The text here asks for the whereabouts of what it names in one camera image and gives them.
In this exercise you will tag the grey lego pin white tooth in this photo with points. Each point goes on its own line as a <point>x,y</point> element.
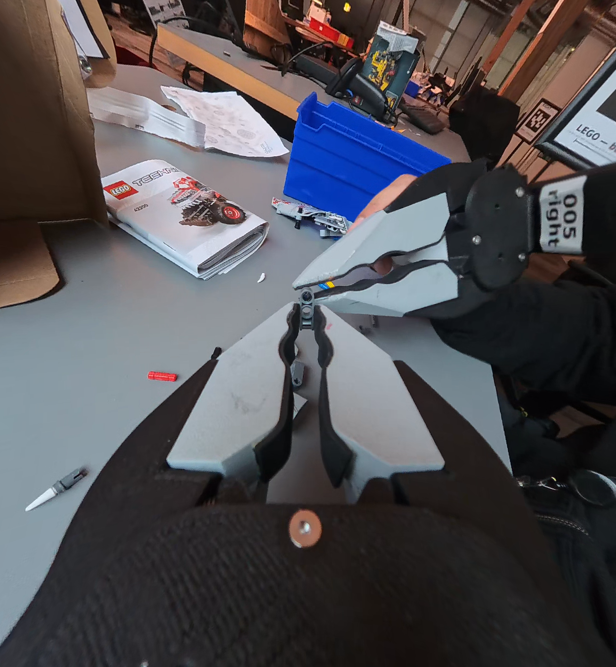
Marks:
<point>52,492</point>

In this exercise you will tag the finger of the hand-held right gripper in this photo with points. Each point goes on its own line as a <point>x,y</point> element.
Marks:
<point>391,229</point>
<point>412,292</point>

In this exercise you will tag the red lego pin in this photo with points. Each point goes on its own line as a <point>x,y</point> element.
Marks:
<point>162,375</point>

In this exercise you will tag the brown cardboard box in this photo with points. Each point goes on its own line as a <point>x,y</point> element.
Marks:
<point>26,130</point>

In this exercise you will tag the black keyboard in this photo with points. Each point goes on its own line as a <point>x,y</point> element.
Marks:
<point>422,119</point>

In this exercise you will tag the lego instruction booklet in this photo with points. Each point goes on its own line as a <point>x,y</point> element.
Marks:
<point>183,219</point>

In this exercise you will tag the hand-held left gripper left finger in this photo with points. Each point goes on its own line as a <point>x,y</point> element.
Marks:
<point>235,411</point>

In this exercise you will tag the dark grey lego connector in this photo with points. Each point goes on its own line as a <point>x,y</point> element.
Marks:
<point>306,310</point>

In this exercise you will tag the framed task sign board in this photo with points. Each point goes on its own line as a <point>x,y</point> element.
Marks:
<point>605,109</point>

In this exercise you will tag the black white marker card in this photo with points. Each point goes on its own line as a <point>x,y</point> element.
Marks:
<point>537,120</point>

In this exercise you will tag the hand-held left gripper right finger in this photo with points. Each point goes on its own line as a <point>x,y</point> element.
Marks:
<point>376,411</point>

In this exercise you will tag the blue plastic bin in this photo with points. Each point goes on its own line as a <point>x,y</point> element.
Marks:
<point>349,156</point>

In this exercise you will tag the unfolded paper sheets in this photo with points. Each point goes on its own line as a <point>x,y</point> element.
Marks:
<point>230,122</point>

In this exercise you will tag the red storage box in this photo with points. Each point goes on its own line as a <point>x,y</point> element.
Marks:
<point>329,28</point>

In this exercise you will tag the lego box yellow vehicle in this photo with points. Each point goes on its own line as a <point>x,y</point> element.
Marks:
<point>389,62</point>

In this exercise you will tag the bag of grey lego parts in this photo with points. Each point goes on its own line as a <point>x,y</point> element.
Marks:
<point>313,216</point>

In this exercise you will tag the person's right forearm black sleeve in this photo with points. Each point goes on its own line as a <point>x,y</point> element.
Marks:
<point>548,333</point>

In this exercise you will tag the wooden clipboard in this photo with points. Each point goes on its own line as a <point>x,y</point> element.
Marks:
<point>89,36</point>

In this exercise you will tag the grey background table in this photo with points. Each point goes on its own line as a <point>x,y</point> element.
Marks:
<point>245,67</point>

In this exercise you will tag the wooden post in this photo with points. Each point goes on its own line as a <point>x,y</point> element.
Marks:
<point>537,47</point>

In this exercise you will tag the person's right hand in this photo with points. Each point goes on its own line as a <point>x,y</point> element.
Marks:
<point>386,195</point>

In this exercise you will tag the white plastic bag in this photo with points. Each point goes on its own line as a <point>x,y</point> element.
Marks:
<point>141,117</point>

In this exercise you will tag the dark grey lego beam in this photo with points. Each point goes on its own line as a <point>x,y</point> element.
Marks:
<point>297,374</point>

